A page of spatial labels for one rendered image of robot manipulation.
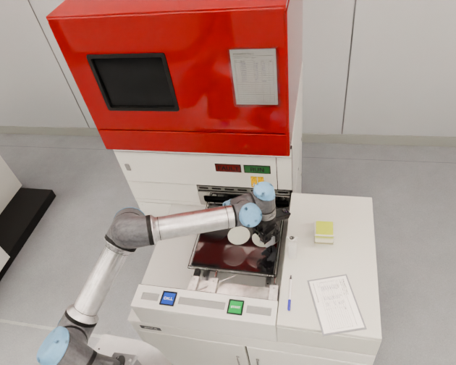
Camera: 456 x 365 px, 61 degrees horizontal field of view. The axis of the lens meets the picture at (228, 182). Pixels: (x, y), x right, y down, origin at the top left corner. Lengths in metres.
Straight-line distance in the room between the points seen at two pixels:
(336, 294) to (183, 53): 0.99
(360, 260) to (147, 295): 0.83
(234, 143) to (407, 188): 1.92
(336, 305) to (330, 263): 0.17
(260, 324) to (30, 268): 2.17
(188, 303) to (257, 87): 0.82
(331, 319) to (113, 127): 1.12
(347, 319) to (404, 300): 1.22
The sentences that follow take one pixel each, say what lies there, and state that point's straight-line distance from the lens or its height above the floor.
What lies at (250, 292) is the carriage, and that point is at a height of 0.88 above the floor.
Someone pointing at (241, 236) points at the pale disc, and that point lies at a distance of 1.72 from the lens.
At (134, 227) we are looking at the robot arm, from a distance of 1.23.
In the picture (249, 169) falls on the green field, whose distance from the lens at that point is 1.71.
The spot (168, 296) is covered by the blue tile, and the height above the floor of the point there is 0.96.
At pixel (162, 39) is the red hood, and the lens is 1.38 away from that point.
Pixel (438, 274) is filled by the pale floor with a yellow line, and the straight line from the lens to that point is 2.81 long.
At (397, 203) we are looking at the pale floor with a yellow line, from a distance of 3.11.
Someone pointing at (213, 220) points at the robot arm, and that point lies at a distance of 1.24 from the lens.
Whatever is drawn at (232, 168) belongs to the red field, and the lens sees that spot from 1.72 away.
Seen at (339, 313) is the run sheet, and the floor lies 0.97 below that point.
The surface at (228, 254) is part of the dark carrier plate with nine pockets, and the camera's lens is 1.68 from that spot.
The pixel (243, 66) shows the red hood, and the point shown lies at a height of 1.62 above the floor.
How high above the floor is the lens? 2.28
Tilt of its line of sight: 45 degrees down
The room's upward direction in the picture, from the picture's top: 10 degrees counter-clockwise
